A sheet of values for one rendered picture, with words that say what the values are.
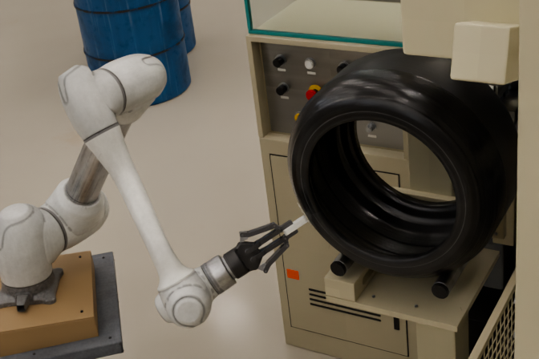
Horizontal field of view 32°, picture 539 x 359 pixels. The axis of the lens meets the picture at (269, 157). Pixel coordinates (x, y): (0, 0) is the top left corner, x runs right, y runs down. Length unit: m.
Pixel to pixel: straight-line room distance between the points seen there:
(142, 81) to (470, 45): 1.09
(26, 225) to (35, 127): 3.11
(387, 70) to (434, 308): 0.65
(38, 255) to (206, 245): 1.62
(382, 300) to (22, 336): 1.03
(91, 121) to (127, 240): 2.15
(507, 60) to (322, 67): 1.45
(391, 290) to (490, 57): 1.07
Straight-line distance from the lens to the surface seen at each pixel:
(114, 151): 2.38
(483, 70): 1.63
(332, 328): 3.50
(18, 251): 2.80
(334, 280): 2.50
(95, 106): 2.37
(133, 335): 3.87
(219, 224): 4.46
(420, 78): 2.19
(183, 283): 2.25
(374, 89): 2.17
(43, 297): 2.87
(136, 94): 2.46
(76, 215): 2.85
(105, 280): 3.04
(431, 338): 2.99
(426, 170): 2.65
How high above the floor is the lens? 2.31
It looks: 28 degrees down
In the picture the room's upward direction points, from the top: 7 degrees counter-clockwise
